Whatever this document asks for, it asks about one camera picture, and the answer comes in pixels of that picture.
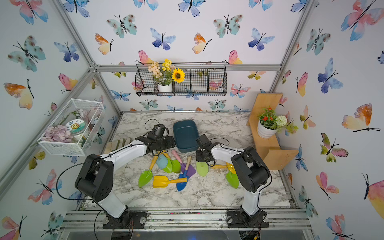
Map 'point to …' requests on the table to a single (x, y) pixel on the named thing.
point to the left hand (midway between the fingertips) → (175, 141)
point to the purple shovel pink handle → (190, 170)
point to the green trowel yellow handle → (173, 166)
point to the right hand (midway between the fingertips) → (200, 156)
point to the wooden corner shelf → (274, 158)
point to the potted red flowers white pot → (269, 124)
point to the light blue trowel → (162, 161)
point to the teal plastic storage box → (186, 133)
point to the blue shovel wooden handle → (181, 186)
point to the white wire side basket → (92, 112)
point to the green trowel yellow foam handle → (146, 176)
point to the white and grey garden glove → (114, 145)
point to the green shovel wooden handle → (202, 168)
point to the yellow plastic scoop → (163, 181)
